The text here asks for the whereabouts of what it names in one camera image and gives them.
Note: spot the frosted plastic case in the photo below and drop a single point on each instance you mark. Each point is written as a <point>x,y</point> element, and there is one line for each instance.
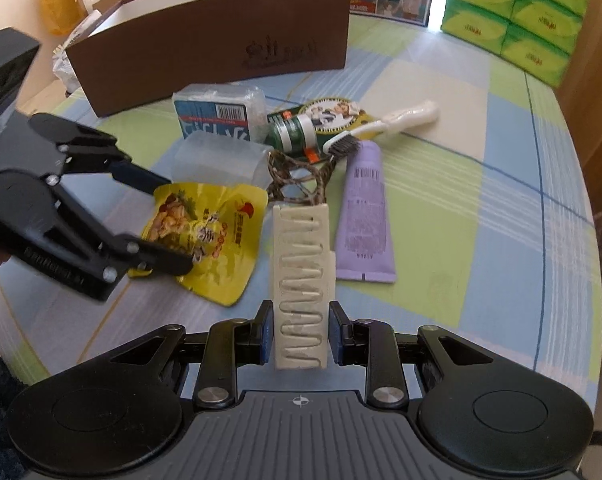
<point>216,160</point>

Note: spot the purple tube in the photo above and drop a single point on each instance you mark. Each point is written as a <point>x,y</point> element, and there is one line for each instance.
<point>363,220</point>

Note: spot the printed clear plastic bag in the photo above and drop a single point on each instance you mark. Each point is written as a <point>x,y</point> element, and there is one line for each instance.
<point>62,67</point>

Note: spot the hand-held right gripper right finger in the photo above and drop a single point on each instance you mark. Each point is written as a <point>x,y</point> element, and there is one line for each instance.
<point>337,332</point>

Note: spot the white cardboard box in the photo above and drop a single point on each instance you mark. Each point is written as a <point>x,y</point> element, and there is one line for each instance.
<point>206,50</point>

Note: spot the green cartoon print card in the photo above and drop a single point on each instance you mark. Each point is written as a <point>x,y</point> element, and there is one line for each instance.
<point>331,112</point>

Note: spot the stack of green tissue packs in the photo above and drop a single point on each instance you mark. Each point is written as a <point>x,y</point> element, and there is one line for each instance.
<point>521,15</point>

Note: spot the small green bottle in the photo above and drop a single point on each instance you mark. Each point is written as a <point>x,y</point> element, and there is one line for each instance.
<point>288,135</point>

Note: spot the yellow snack packet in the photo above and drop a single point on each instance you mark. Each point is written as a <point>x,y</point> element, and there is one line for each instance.
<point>216,240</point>

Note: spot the clear packet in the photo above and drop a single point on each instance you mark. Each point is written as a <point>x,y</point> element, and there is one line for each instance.
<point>216,115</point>

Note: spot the dark blue clothing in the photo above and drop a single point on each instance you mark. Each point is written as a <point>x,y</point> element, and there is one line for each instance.
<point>1,400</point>

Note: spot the cream zigzag hair clip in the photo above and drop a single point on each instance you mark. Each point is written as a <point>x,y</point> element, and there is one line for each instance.
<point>323,280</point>

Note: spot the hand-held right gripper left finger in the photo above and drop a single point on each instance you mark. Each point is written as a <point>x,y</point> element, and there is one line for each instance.
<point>266,332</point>

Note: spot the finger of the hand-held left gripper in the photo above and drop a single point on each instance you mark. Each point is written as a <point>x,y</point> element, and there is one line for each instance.
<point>171,260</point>
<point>141,177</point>

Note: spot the white toothbrush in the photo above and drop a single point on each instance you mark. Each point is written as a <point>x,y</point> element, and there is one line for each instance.
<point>406,115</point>

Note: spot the wooden cabinet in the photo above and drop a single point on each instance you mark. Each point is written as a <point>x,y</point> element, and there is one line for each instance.
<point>591,85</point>

